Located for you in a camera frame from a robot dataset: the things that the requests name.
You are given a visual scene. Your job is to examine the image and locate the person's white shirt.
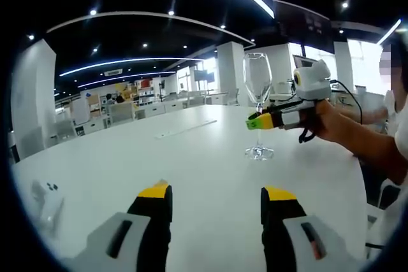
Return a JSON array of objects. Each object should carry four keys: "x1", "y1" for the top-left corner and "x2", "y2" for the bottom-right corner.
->
[{"x1": 384, "y1": 89, "x2": 408, "y2": 190}]

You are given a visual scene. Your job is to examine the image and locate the yellow frame structure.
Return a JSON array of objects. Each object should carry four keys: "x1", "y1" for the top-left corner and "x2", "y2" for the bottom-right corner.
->
[{"x1": 113, "y1": 83, "x2": 135, "y2": 101}]

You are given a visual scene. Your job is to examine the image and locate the dark hanging monitor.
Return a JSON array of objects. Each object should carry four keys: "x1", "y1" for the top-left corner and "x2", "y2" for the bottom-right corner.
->
[{"x1": 273, "y1": 0, "x2": 335, "y2": 55}]

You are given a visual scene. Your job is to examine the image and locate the white table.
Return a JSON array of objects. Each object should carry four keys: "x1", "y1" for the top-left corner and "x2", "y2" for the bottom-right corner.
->
[{"x1": 11, "y1": 103, "x2": 367, "y2": 272}]

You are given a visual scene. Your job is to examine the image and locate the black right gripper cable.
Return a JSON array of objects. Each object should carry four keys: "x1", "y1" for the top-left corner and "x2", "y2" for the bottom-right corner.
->
[{"x1": 329, "y1": 79, "x2": 364, "y2": 125}]

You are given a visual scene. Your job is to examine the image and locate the wide white pillar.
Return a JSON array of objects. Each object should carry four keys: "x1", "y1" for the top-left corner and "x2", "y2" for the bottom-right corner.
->
[{"x1": 10, "y1": 38, "x2": 57, "y2": 160}]

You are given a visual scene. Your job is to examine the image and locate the clear stemmed glass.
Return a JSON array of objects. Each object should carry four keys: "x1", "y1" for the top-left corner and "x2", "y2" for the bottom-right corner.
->
[{"x1": 242, "y1": 52, "x2": 275, "y2": 161}]

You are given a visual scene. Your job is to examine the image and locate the black wrist strap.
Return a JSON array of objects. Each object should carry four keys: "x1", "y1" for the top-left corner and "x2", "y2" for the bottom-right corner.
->
[{"x1": 298, "y1": 126, "x2": 316, "y2": 145}]

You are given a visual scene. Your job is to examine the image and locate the person's right hand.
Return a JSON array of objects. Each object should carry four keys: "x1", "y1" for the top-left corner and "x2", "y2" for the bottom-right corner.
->
[{"x1": 306, "y1": 99, "x2": 341, "y2": 143}]

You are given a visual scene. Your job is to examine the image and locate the narrow white pillar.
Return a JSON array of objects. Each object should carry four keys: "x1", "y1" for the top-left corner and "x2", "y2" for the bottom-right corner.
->
[{"x1": 216, "y1": 41, "x2": 245, "y2": 107}]

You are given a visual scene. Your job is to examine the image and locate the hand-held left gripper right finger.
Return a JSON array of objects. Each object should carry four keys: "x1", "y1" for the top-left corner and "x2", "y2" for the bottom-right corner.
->
[{"x1": 260, "y1": 185, "x2": 358, "y2": 272}]

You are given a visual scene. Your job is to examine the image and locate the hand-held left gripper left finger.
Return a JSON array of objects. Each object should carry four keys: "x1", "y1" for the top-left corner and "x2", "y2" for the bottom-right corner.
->
[{"x1": 68, "y1": 178, "x2": 173, "y2": 272}]

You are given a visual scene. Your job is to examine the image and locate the white table power strip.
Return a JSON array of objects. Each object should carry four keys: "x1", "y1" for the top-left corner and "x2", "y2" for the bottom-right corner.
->
[{"x1": 154, "y1": 118, "x2": 218, "y2": 140}]

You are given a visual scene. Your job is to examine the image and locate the white office chair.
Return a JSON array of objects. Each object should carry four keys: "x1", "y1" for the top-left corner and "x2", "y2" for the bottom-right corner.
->
[{"x1": 365, "y1": 178, "x2": 404, "y2": 254}]

